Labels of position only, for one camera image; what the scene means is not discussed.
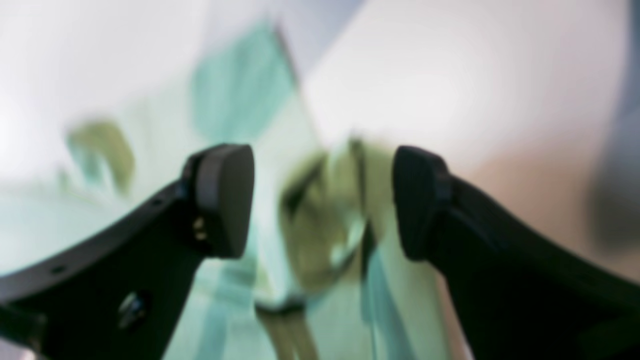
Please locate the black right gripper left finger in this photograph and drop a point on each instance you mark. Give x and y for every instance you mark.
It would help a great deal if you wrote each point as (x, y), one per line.
(119, 295)

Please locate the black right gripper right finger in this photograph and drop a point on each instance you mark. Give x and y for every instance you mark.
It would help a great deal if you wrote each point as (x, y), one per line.
(517, 295)

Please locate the light green T-shirt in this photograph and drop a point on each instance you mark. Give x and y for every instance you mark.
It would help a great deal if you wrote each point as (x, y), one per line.
(323, 277)

